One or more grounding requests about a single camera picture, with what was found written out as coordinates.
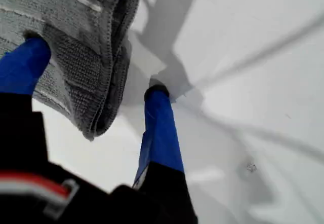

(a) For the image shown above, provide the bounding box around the grey striped towel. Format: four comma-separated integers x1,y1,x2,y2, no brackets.
0,0,141,142

